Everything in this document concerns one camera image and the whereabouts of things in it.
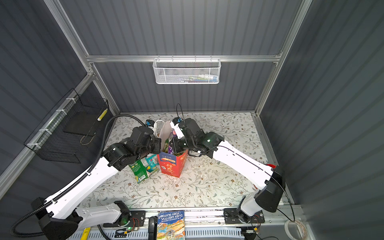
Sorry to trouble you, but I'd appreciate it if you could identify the red pencil cup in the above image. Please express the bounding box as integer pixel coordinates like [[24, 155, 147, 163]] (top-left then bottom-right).
[[266, 164, 277, 169]]

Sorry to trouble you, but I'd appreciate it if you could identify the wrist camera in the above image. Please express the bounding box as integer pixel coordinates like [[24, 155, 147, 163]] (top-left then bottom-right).
[[170, 117, 184, 139], [146, 120, 156, 128]]

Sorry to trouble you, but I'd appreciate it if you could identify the purple Fox's candy bag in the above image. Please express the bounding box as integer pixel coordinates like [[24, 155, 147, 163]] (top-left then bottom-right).
[[168, 130, 177, 155]]

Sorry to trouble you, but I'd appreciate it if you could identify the green spring tea candy bag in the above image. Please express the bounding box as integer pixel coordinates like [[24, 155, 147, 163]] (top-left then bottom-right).
[[130, 159, 155, 184]]

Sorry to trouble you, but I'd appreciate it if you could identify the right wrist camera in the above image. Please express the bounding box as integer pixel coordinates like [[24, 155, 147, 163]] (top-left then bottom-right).
[[170, 117, 184, 139]]

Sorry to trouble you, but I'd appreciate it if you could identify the black corrugated cable conduit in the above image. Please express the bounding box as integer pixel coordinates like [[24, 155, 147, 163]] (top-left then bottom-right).
[[10, 113, 147, 238]]

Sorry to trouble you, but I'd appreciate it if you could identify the teal mint candy bag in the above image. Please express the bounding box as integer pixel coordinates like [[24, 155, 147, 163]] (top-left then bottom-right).
[[146, 154, 159, 173]]

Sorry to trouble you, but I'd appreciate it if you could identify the colourful book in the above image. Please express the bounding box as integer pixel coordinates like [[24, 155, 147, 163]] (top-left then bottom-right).
[[157, 211, 186, 240]]

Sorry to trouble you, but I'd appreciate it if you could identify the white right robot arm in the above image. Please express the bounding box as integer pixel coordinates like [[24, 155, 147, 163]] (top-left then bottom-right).
[[169, 117, 286, 223]]

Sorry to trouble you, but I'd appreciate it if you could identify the red paper gift bag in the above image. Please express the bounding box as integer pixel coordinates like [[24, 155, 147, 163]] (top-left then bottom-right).
[[155, 120, 189, 178]]

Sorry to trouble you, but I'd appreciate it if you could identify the black wire side basket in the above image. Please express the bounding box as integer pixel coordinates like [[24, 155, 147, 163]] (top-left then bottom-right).
[[24, 89, 111, 164]]

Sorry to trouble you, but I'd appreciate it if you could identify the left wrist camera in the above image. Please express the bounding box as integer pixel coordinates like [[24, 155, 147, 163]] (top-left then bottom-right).
[[146, 120, 156, 128]]

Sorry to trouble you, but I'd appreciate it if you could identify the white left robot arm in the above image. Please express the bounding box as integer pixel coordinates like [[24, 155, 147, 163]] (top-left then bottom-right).
[[33, 126, 162, 240]]

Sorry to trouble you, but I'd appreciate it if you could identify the white wire wall basket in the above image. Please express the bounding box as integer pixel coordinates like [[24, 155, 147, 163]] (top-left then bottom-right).
[[153, 58, 222, 85]]

